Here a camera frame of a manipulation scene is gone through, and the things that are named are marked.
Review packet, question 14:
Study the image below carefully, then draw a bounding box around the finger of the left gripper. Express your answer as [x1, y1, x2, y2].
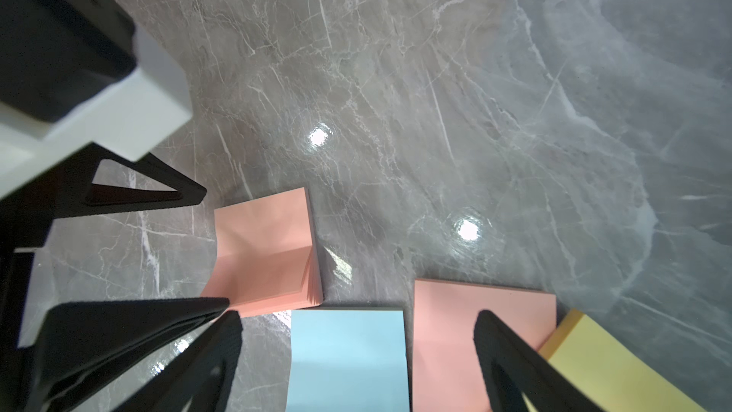
[22, 298, 230, 411]
[51, 144, 207, 219]

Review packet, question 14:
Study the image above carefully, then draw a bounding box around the pink flat memo pad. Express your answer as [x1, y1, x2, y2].
[412, 280, 557, 411]

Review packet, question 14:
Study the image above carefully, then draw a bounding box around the blue memo pad upper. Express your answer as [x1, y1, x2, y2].
[286, 308, 410, 411]

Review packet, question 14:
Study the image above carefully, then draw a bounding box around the yellow memo pad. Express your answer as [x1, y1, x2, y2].
[539, 309, 703, 411]

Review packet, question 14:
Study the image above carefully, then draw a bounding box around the pink fanned memo pad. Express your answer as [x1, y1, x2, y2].
[201, 187, 323, 318]

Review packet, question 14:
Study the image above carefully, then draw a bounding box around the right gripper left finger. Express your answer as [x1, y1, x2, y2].
[116, 311, 242, 411]

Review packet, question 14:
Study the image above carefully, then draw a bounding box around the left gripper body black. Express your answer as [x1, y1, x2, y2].
[1, 183, 55, 411]

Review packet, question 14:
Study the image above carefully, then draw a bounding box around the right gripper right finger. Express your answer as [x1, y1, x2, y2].
[474, 310, 600, 412]

